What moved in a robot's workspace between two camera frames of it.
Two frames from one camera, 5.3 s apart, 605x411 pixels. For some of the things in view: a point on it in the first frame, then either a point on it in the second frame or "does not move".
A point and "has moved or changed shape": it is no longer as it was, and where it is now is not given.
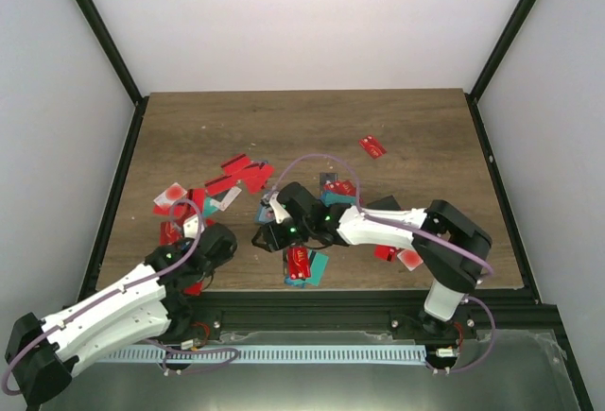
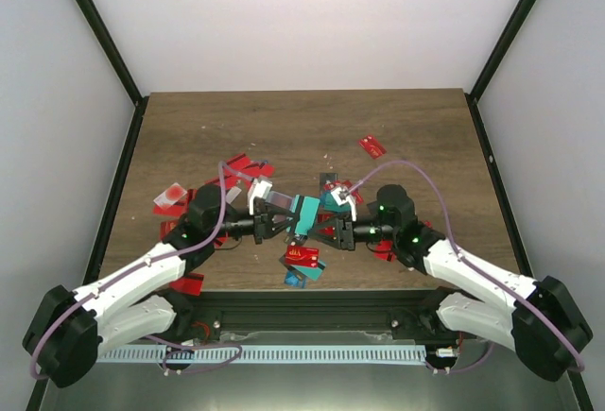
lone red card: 374,149 does not move
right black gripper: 274,240 → 344,236
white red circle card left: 171,195 does not move
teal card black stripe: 312,255 has moved or changed shape
